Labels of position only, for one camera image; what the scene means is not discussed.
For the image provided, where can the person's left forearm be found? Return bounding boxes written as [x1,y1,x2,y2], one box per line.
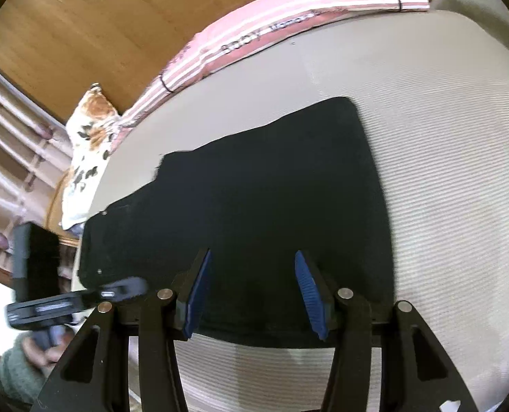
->
[0,334,60,408]

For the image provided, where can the bamboo headboard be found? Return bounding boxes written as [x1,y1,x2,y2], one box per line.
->
[0,0,478,125]

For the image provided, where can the wicker chair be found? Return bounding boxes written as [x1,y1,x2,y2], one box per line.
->
[46,172,84,249]

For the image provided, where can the white floral pillow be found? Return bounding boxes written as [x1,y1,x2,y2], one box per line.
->
[61,83,122,230]

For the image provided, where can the person's left hand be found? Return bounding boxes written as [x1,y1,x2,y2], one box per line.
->
[23,332,72,370]

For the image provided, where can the beige blanket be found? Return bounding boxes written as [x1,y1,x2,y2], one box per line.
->
[430,0,509,67]

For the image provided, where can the pink striped tree-print pillow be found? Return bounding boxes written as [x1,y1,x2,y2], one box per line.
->
[108,0,431,155]

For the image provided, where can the black pants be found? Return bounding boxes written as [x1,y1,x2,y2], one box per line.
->
[78,96,398,350]

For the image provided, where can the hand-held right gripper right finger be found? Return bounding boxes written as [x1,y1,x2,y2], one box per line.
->
[294,250,480,412]

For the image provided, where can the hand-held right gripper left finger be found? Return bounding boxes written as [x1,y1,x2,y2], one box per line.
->
[31,248,214,412]

